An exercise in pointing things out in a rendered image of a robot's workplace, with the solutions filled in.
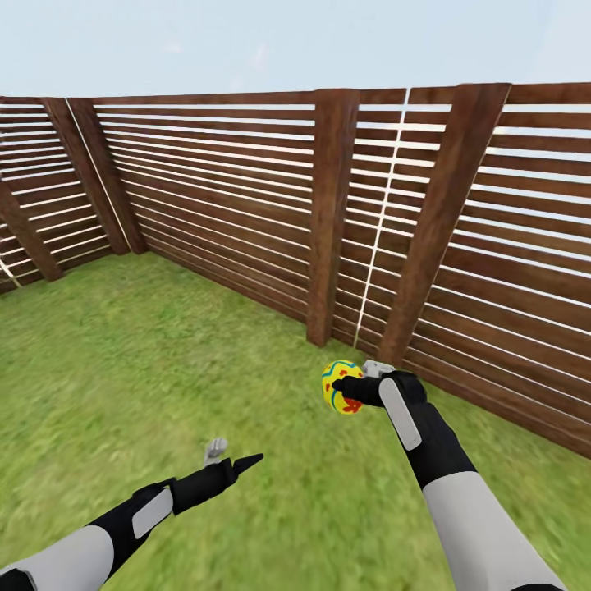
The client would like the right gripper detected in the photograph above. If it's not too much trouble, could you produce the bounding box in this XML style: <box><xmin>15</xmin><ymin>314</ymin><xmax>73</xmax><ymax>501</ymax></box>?
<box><xmin>332</xmin><ymin>376</ymin><xmax>373</xmax><ymax>405</ymax></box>

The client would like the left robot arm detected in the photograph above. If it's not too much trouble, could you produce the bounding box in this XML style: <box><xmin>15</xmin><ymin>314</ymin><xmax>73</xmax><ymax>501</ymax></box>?
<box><xmin>0</xmin><ymin>438</ymin><xmax>263</xmax><ymax>591</ymax></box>

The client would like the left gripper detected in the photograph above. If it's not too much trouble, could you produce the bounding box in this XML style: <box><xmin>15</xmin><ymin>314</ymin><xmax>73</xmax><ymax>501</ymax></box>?
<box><xmin>191</xmin><ymin>454</ymin><xmax>263</xmax><ymax>505</ymax></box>

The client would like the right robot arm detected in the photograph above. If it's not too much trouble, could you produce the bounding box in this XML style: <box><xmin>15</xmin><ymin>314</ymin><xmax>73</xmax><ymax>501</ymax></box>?
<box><xmin>332</xmin><ymin>359</ymin><xmax>569</xmax><ymax>591</ymax></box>

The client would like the easter egg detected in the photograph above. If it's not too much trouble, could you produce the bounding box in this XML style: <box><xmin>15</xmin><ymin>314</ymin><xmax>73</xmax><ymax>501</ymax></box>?
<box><xmin>321</xmin><ymin>360</ymin><xmax>364</xmax><ymax>415</ymax></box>

